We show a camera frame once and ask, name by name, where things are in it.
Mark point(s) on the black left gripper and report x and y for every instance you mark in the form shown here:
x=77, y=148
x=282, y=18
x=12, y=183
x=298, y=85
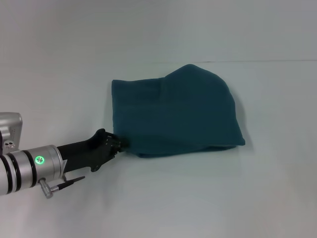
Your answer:
x=84, y=155

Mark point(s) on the teal blue t-shirt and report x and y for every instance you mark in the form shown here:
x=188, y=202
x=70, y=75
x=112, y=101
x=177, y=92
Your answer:
x=178, y=111

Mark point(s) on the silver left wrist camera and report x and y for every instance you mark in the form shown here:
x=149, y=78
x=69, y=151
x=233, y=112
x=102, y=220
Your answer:
x=10, y=129

